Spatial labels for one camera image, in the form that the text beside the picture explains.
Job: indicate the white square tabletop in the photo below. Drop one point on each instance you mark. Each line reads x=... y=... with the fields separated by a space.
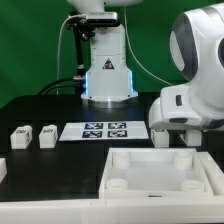
x=148 y=172

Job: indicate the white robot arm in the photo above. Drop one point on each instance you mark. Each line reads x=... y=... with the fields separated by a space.
x=197 y=49

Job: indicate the white sheet with tags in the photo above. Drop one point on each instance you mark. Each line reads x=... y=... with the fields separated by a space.
x=117 y=130

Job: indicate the white right fence piece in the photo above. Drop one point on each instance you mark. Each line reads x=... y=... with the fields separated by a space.
x=214 y=174

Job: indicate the white fence piece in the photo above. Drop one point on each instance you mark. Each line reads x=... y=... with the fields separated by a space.
x=214 y=174
x=3 y=169

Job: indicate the white left fence piece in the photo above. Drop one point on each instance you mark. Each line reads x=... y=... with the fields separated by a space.
x=3 y=169

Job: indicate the black camera stand pole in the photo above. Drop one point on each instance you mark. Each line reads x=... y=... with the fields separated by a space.
x=80 y=64

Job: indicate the black camera on stand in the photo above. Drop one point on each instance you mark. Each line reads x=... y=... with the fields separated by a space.
x=104 y=19

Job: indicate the white front rail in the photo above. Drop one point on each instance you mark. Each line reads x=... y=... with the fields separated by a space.
x=115 y=211

